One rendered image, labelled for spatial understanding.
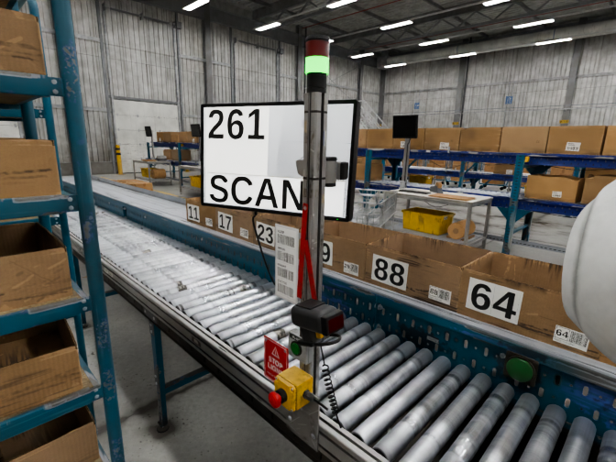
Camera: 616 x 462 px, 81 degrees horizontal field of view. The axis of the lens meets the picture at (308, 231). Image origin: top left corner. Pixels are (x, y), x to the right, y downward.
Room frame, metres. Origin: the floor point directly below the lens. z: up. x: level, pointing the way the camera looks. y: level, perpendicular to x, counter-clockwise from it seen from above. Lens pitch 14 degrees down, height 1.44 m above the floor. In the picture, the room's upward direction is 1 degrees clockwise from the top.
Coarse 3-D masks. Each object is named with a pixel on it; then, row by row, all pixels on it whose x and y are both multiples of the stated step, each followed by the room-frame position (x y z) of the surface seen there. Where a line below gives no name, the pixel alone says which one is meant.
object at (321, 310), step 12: (312, 300) 0.79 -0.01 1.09; (300, 312) 0.74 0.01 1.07; (312, 312) 0.73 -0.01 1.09; (324, 312) 0.72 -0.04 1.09; (336, 312) 0.72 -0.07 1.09; (300, 324) 0.74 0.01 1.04; (312, 324) 0.72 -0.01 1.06; (324, 324) 0.69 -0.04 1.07; (336, 324) 0.71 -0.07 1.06; (312, 336) 0.74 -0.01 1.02
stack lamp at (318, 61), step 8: (312, 40) 0.81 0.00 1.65; (320, 40) 0.81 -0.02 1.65; (312, 48) 0.81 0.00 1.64; (320, 48) 0.81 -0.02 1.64; (328, 48) 0.83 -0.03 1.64; (312, 56) 0.81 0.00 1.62; (320, 56) 0.81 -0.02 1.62; (328, 56) 0.83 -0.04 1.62; (312, 64) 0.81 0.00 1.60; (320, 64) 0.81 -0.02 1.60; (328, 64) 0.83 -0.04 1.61
